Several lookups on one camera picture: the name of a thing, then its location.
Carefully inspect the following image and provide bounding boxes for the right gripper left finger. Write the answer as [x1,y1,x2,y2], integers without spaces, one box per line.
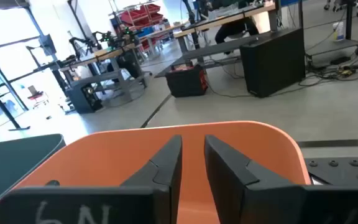
[121,134,183,224]

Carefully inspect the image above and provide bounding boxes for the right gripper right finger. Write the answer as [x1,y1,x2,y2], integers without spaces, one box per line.
[204,134,306,224]

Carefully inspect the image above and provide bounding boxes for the orange plastic bin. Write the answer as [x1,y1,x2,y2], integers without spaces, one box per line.
[0,120,312,224]

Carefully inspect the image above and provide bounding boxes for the black and red case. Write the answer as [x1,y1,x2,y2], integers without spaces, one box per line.
[165,62,209,98]

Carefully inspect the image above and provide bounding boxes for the grey computer tower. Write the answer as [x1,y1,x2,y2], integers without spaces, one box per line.
[66,82,104,114]

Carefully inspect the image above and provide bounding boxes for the black computer tower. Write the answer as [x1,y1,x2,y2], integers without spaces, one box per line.
[239,27,306,98]

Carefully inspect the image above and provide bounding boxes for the wooden-top workbench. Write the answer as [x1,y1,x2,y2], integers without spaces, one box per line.
[154,1,281,78]

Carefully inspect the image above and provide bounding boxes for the workbench with robot arms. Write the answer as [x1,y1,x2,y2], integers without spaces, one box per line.
[57,43,149,103]

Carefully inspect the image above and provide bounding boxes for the person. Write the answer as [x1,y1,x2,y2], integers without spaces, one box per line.
[209,0,260,44]

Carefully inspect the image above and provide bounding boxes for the red and white chair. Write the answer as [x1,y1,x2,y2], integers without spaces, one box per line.
[26,85,50,109]

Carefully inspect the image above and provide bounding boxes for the red bin shelf rack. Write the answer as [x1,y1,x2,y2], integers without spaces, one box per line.
[109,2,167,57]

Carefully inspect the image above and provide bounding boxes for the dark teal plastic bin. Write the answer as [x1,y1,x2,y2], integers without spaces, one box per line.
[0,133,67,214]

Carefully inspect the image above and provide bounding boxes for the grey workstation stand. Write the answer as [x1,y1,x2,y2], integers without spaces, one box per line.
[305,0,358,60]

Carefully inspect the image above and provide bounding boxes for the tangled black floor cables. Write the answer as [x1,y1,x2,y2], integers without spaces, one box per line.
[298,58,358,88]

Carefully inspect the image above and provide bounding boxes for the grey wall-mounted box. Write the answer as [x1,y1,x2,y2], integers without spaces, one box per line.
[39,34,57,57]

